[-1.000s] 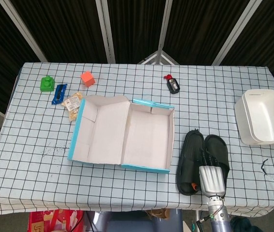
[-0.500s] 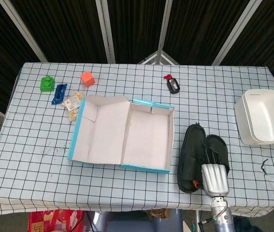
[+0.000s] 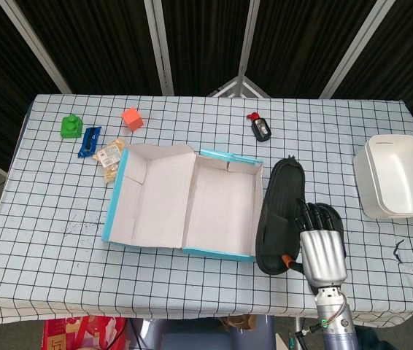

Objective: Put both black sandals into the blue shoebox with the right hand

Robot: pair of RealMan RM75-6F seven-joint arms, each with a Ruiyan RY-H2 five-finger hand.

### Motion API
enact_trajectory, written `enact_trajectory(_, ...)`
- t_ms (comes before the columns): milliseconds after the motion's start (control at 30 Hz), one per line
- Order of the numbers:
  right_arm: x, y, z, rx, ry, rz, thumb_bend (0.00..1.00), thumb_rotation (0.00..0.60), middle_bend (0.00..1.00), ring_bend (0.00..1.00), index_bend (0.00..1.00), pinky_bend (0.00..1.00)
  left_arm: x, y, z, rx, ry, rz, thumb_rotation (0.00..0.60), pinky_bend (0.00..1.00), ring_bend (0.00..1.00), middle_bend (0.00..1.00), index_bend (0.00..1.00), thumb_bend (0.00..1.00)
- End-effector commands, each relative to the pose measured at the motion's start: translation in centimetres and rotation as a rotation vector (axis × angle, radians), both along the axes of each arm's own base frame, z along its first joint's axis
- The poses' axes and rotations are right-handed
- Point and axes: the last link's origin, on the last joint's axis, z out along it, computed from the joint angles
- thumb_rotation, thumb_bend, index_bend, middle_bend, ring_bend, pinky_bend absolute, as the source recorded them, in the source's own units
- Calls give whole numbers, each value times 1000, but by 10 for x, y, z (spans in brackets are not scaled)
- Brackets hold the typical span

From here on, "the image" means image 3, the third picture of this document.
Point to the blue snack wrapper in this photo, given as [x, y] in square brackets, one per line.
[89, 142]

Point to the brown paper bag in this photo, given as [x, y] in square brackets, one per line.
[239, 322]

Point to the checked light blue tablecloth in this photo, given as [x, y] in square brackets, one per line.
[46, 255]

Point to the orange cube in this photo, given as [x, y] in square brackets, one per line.
[133, 119]

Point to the dark teal fabric bundle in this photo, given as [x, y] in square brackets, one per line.
[370, 341]

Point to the dark folding screen white frames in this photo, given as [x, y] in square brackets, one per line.
[159, 54]

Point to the metal screen foot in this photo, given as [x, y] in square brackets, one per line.
[238, 85]

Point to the black slipper with tag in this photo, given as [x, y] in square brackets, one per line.
[283, 197]

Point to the light blue shoe box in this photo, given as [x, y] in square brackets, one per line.
[162, 204]

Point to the red patterned bag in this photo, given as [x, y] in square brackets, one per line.
[82, 333]

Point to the white plastic bin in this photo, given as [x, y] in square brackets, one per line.
[361, 182]
[396, 175]

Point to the green toy block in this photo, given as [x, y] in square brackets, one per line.
[70, 127]

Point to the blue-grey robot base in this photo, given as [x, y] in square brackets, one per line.
[199, 337]

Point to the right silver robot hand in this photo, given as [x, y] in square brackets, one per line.
[323, 251]

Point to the clear bag of nuts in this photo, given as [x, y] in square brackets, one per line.
[109, 155]

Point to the black bottle with red cap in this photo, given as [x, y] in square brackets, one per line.
[261, 129]

